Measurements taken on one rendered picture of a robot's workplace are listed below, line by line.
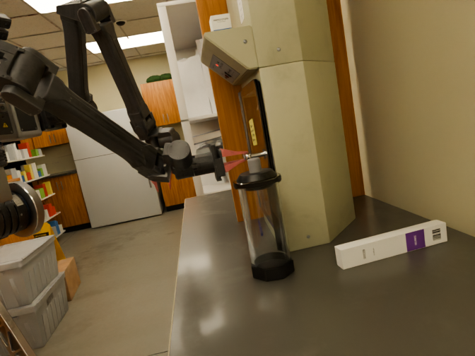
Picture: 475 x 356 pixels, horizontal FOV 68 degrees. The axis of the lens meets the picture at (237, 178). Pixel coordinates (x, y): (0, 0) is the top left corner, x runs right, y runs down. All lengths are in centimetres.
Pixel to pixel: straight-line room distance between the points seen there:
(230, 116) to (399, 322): 84
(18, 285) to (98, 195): 335
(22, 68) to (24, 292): 225
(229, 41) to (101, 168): 518
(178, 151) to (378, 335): 57
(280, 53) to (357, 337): 63
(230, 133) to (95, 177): 487
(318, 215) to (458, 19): 54
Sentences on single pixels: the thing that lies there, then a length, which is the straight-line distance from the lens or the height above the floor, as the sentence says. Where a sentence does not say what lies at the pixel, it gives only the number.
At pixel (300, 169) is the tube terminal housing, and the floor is 115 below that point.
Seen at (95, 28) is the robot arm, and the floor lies 163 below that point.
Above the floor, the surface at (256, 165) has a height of 119.
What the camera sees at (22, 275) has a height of 55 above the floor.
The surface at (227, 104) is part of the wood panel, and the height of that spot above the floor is 136.
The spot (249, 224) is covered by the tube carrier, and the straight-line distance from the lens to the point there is 77.
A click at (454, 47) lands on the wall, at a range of 98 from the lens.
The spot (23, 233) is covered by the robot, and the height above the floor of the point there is 105.
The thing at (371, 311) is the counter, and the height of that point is 94.
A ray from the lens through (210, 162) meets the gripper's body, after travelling 93.
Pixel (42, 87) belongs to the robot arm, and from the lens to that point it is 80.
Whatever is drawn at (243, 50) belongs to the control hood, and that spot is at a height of 146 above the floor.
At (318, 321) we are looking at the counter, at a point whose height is 94.
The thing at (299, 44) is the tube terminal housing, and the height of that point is 145.
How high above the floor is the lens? 130
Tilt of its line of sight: 9 degrees down
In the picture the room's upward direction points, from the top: 11 degrees counter-clockwise
